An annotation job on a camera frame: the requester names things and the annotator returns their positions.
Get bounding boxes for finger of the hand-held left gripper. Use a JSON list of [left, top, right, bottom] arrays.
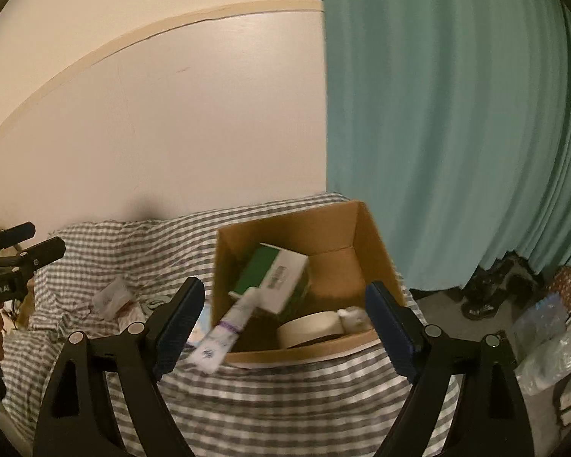
[[0, 222, 35, 258], [0, 236, 66, 274]]

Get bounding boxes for clear plastic wrapper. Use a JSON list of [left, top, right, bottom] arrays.
[[92, 276, 135, 321]]

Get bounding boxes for clear plastic bag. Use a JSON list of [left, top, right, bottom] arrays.
[[511, 292, 571, 396]]

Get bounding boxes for white tube with purple band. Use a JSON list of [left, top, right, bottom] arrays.
[[188, 286, 263, 375]]

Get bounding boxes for blue and white packet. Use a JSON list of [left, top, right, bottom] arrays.
[[187, 304, 216, 349]]

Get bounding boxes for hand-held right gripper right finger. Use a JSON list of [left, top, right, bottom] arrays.
[[364, 281, 536, 457]]

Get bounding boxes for brown cardboard box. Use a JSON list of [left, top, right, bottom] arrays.
[[211, 201, 408, 368]]

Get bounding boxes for grey checkered bedsheet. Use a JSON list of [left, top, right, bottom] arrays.
[[0, 192, 460, 457]]

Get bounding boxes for brown patterned bag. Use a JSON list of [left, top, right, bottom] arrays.
[[551, 265, 571, 308]]

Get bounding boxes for beige tape roll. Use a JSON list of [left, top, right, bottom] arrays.
[[276, 311, 345, 350]]

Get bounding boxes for black shoes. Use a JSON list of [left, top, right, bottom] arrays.
[[461, 252, 545, 321]]

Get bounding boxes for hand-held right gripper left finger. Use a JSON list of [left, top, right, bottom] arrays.
[[32, 276, 205, 457]]

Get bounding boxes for green and white carton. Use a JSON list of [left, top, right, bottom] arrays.
[[228, 243, 313, 316]]

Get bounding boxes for small printed sachet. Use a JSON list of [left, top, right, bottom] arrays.
[[118, 302, 149, 330]]

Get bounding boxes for teal curtain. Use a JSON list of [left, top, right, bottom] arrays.
[[314, 0, 571, 292]]

